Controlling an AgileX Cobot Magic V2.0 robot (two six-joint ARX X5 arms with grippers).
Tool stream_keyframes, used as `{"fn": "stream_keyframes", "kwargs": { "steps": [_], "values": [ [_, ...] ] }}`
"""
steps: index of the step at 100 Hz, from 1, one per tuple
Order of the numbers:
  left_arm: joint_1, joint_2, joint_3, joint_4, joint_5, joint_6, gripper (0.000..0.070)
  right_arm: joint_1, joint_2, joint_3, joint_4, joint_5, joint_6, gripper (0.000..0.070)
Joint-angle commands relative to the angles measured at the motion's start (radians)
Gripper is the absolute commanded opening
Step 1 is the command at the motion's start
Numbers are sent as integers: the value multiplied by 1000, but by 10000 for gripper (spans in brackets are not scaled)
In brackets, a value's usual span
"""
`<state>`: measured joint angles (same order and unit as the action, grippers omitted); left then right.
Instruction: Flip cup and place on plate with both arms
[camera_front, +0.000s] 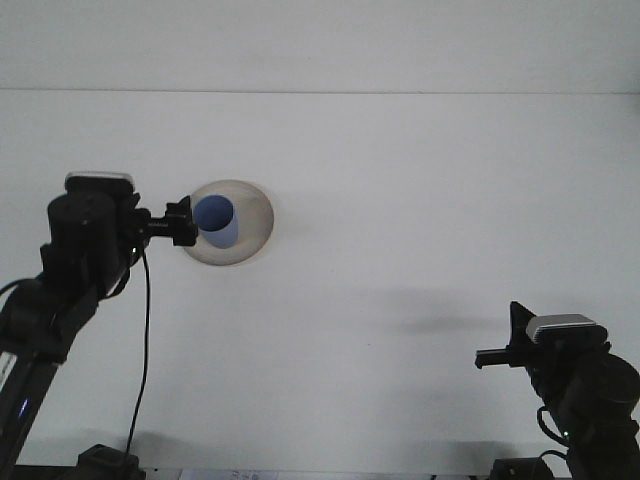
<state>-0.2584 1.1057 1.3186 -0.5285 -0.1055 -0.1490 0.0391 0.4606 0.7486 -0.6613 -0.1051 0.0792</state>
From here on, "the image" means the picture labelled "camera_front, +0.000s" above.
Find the pale blue cup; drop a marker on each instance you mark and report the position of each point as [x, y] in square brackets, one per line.
[212, 212]

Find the pale round plate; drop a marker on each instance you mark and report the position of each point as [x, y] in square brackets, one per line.
[252, 225]

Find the white printed paper sheet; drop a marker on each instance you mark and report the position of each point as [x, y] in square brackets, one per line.
[215, 475]

